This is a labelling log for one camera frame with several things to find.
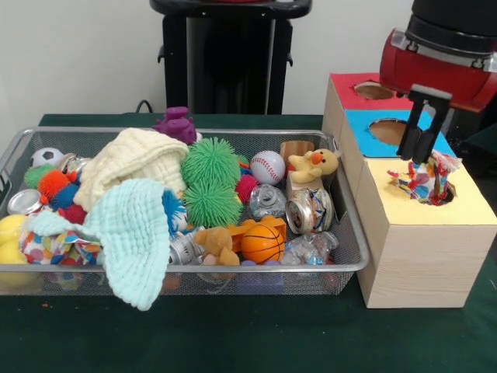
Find open tin can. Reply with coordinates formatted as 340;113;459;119
285;188;335;234

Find yellow plush duck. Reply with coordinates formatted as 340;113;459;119
287;149;341;183

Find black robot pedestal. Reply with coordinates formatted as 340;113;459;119
149;0;314;116

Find white cloth round dots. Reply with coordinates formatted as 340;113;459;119
19;228;103;266

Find wooden box three holes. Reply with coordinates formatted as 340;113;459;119
322;71;497;310

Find green spiky rubber ball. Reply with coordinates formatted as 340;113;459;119
180;136;242;191

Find dark green table cloth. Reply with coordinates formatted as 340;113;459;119
0;113;497;373

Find shallow clear mesh bin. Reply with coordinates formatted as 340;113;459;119
0;127;370;297

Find white cloth small colourful shapes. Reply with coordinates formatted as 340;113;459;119
387;150;463;206

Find orange toy basketball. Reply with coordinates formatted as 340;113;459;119
240;224;287;263

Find white toy baseball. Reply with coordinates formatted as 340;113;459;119
249;150;287;186

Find small soccer ball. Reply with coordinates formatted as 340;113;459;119
30;147;65;169

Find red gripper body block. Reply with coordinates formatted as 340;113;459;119
379;29;497;113

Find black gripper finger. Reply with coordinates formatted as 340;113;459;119
413;106;450;163
398;99;425;159

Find cream waffle cloth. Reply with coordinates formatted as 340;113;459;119
73;128;190;213

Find mint waffle cloth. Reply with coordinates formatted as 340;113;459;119
26;179;170;312

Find purple rubber toy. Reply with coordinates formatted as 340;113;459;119
153;106;198;145

